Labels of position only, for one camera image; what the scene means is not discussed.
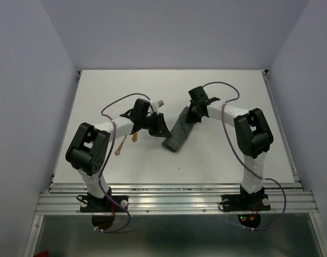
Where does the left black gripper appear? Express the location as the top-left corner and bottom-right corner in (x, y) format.
(140, 112), (171, 137)

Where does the gold knife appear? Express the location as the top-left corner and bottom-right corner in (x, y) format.
(132, 132), (138, 142)

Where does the grey cloth napkin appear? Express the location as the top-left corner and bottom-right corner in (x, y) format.
(161, 107), (196, 153)

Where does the gold fork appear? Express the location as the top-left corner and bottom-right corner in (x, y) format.
(114, 135), (127, 156)

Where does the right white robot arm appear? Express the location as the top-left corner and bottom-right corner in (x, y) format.
(185, 86), (273, 212)

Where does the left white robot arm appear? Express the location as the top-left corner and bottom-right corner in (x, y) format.
(65, 99), (171, 211)

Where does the red object at corner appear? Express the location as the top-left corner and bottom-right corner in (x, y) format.
(33, 251), (50, 257)

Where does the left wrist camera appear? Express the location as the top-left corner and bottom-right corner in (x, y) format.
(150, 100), (164, 114)

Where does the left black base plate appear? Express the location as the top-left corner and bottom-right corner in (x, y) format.
(76, 194), (128, 213)

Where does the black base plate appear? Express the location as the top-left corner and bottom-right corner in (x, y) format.
(76, 194), (128, 213)
(219, 194), (271, 212)

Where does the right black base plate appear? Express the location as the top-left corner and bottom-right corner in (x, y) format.
(219, 194), (271, 212)

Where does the aluminium mounting rail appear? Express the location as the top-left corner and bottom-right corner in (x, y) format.
(35, 181), (318, 216)

